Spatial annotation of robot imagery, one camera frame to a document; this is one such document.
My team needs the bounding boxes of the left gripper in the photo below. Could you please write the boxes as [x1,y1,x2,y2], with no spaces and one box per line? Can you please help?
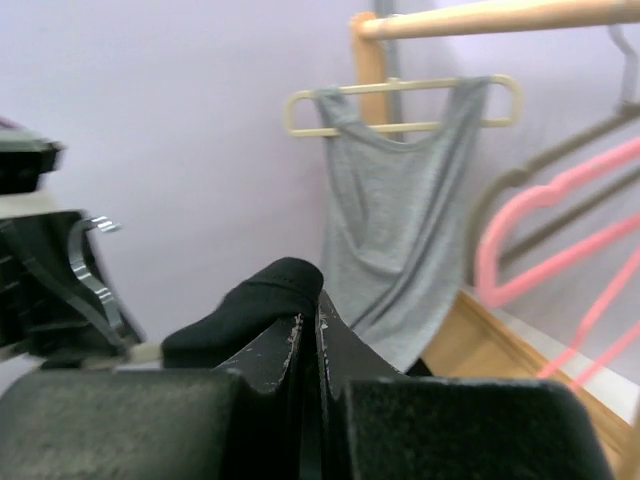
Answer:
[0,129,149,371]

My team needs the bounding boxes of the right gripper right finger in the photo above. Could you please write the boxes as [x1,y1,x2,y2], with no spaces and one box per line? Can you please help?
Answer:
[315,294,613,480]

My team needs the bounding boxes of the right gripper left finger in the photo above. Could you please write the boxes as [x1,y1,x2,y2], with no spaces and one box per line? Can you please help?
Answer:
[1,316,313,479]

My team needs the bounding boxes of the black tank top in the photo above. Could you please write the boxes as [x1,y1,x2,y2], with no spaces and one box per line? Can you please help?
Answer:
[160,257,436,379]

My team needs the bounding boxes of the taupe hanger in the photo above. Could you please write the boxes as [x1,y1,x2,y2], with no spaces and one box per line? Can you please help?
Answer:
[465,23,639,286]

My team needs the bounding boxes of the far grey tank top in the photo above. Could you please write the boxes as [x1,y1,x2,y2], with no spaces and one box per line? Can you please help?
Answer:
[315,77,489,372]

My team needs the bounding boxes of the cream hanger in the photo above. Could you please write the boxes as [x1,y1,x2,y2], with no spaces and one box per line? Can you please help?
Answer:
[283,75,523,138]

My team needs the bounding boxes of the wooden clothes rack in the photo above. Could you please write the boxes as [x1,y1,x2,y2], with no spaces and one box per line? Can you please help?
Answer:
[349,0,640,480]

